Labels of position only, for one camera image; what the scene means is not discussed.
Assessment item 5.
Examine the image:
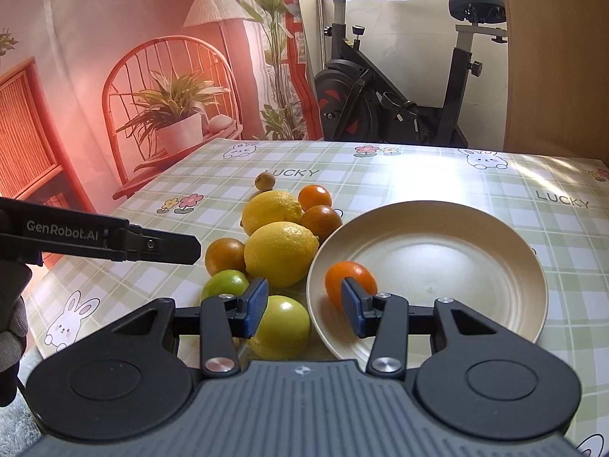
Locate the dark orange tangerine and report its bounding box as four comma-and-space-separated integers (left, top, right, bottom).
204, 238, 247, 277
300, 205, 343, 244

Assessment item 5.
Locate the yellow-green jujube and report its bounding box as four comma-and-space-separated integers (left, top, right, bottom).
246, 295, 312, 361

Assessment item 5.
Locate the bright orange tangerine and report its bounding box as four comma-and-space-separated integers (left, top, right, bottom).
325, 261, 378, 310
298, 185, 333, 212

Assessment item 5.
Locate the black exercise bike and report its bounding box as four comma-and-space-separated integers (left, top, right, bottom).
292, 0, 509, 149

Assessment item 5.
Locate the printed wall tapestry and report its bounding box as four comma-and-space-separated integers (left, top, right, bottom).
0, 0, 312, 267

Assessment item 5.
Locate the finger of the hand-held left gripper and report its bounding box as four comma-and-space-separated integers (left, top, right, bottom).
112, 222, 202, 265

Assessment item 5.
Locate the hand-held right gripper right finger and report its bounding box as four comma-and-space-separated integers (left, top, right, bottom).
341, 276, 500, 378

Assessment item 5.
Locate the person's left hand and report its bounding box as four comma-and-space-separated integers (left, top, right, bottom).
0, 261, 32, 408

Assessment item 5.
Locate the yellow lemon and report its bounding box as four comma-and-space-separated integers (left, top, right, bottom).
240, 190, 304, 237
244, 221, 319, 289

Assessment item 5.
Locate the cream round plate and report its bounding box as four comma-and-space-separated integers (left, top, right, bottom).
307, 201, 548, 363

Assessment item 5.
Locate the wooden panel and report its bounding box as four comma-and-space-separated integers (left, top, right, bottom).
497, 0, 609, 160

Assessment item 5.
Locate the green jujube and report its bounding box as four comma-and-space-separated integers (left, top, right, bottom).
200, 269, 251, 302

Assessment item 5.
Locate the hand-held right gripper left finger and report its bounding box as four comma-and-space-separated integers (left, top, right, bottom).
110, 277, 270, 378

